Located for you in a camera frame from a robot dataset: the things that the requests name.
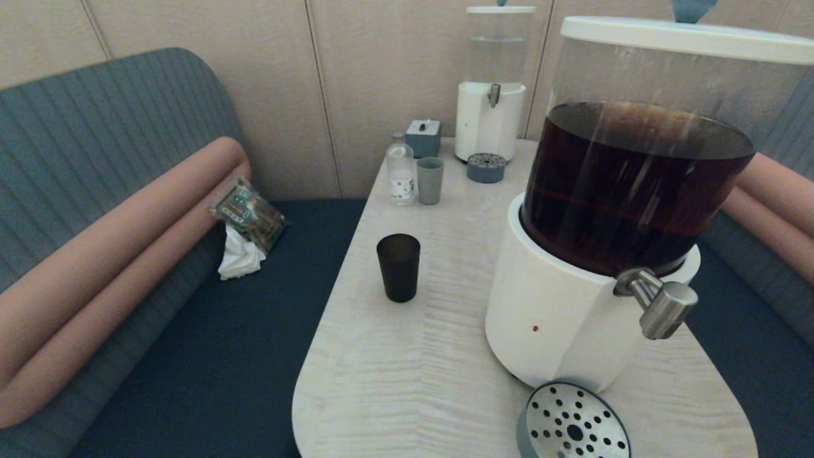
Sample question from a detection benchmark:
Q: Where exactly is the green snack packet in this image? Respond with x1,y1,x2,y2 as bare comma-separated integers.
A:
209,177,288,254

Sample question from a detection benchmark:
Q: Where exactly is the crumpled white tissue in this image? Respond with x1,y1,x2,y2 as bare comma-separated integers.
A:
217,223,268,281

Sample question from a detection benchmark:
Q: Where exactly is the dark blue seat cushion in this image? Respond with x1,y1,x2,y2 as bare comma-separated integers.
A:
686,245,814,458
70,198,369,458

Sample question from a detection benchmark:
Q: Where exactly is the large perforated drip tray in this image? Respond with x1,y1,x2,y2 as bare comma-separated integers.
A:
517,380,632,458

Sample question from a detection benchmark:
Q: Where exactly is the clear plastic bottle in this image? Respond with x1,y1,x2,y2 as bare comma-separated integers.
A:
386,132,416,206

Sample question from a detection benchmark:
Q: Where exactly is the large dark tea dispenser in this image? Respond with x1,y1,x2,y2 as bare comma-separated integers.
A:
485,35,808,393

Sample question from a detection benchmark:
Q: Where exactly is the large metal dispenser tap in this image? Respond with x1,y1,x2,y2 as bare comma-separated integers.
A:
614,267,699,340

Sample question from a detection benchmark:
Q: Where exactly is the black tapered cup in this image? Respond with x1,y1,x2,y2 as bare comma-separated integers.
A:
376,233,421,303

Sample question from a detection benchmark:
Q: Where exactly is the grey-blue plastic cup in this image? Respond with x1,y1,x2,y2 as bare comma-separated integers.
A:
417,157,445,205

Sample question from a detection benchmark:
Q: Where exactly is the grey-blue tissue box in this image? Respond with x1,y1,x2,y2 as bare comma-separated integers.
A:
405,119,442,158

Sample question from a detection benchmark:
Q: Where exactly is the small clear water dispenser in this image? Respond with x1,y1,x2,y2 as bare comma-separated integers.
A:
455,11,535,163

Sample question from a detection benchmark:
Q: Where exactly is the small white dispenser lid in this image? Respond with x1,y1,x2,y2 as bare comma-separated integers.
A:
466,0,537,15

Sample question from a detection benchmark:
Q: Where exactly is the small perforated drip tray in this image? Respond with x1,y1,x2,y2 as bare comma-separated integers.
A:
466,153,507,184

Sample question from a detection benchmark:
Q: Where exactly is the large white dispenser lid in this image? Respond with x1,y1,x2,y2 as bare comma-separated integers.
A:
560,0,814,66

